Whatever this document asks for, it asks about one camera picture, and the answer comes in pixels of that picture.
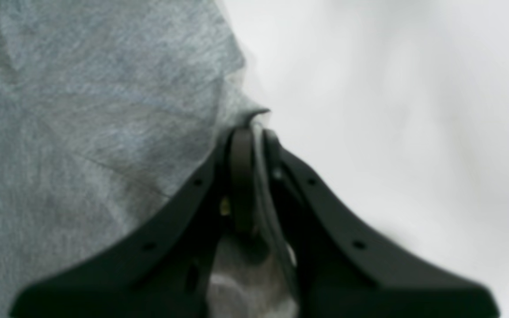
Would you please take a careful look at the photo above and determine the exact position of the grey t-shirt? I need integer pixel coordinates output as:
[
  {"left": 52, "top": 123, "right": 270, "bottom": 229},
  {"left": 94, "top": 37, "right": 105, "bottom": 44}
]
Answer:
[{"left": 0, "top": 0, "right": 299, "bottom": 318}]

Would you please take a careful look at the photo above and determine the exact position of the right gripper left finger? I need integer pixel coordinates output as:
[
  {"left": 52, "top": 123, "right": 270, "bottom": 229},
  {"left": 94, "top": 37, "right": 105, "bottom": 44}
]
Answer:
[{"left": 11, "top": 128, "right": 255, "bottom": 318}]

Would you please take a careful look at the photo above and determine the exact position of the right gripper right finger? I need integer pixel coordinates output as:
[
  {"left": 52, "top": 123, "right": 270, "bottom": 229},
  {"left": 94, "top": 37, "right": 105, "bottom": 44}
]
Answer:
[{"left": 263, "top": 129, "right": 500, "bottom": 318}]

